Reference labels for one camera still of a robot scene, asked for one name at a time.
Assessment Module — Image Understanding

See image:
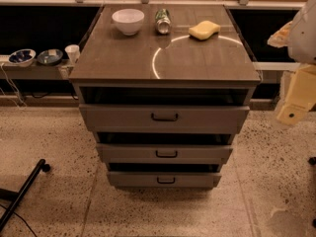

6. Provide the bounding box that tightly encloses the grey drawer cabinet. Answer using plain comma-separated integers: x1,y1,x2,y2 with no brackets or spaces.
68,3,262,190

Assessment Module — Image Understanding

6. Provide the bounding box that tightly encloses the black chair leg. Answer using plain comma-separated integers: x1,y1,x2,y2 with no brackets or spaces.
0,159,50,231

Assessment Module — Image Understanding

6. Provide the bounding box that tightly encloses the grey middle drawer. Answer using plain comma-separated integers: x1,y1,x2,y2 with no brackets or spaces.
96,143,232,164

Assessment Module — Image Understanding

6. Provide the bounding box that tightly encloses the grey drawer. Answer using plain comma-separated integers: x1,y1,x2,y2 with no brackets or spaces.
108,172,221,189
96,143,232,164
79,104,249,134

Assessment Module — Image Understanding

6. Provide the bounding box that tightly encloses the white paper cup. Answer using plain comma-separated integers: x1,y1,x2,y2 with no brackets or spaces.
65,44,80,64

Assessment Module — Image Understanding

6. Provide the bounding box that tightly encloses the grey top drawer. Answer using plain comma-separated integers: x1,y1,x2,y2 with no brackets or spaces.
79,104,249,134

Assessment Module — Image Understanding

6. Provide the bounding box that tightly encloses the green soda can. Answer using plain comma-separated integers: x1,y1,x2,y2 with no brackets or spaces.
155,9,171,35

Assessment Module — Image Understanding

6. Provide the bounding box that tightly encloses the grey blue bowl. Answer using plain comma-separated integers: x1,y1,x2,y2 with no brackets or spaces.
37,48,63,66

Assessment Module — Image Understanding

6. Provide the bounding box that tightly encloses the blue patterned bowl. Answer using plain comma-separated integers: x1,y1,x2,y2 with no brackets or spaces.
9,48,36,67

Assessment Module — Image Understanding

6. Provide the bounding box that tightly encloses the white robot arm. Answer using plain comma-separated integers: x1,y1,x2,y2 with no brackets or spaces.
268,0,316,125

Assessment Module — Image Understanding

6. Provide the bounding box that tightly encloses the black caster wheel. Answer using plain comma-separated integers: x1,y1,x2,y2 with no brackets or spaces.
308,157,316,166

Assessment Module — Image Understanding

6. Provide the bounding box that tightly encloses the grey bottom drawer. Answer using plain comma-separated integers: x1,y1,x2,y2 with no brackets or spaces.
108,172,221,189

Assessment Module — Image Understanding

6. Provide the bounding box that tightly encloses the white bowl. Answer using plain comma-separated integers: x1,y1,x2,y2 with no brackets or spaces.
112,9,144,36

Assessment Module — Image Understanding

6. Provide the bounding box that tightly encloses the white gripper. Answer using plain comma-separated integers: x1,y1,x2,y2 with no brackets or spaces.
276,64,316,125

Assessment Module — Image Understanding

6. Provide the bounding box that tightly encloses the yellow sponge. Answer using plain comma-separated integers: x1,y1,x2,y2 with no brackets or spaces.
189,21,220,40

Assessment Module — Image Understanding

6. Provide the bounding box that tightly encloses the grey side shelf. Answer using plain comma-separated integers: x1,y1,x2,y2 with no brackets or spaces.
0,55,73,80

